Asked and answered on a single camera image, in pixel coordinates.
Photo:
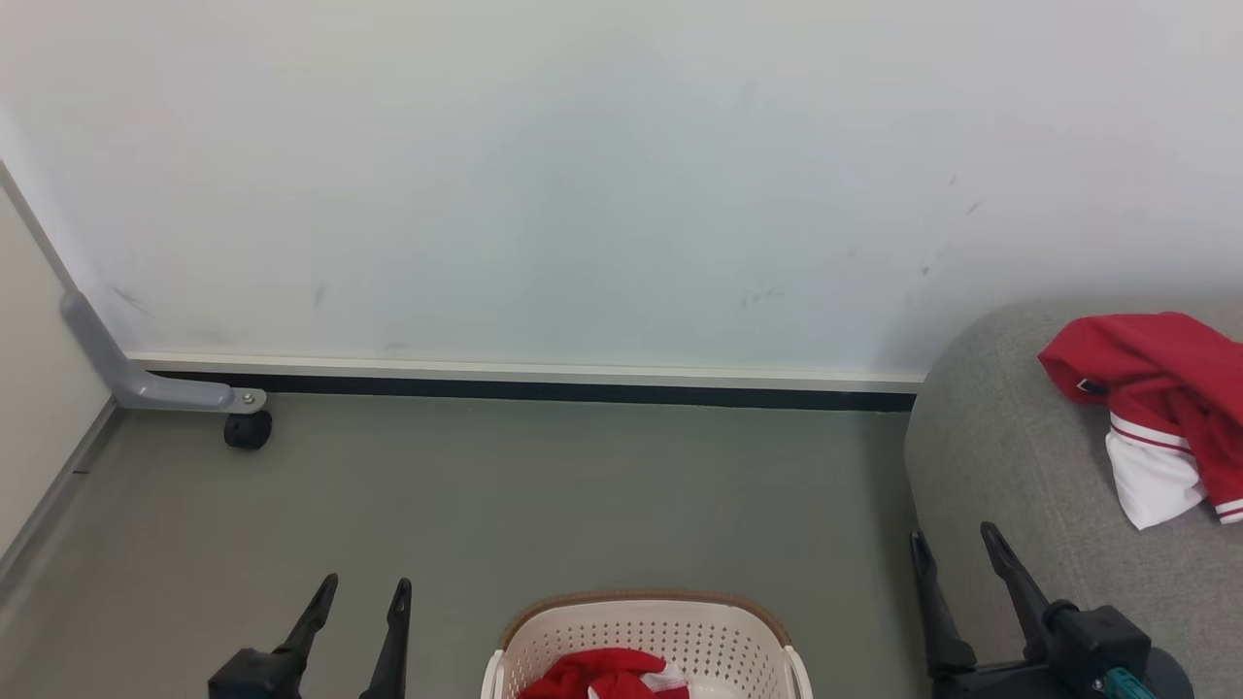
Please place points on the grey fabric sofa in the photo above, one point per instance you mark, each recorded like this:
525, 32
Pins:
1010, 466

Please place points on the black caster wheel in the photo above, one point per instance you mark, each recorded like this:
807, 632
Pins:
248, 431

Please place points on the red and white garment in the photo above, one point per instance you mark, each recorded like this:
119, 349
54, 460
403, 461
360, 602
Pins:
602, 675
1156, 369

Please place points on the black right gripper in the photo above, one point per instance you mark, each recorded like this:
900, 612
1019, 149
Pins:
1097, 646

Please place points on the grey wall skirting board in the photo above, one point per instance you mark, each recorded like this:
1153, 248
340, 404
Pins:
58, 490

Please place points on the cream perforated laundry basket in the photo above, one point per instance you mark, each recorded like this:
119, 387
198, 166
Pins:
660, 626

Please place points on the grey metal panel foot bracket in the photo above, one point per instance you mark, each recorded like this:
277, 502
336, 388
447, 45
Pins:
155, 388

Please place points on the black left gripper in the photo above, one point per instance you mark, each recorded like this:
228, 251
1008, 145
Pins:
252, 680

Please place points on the white panel bottom rail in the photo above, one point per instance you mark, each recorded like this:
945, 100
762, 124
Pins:
524, 370

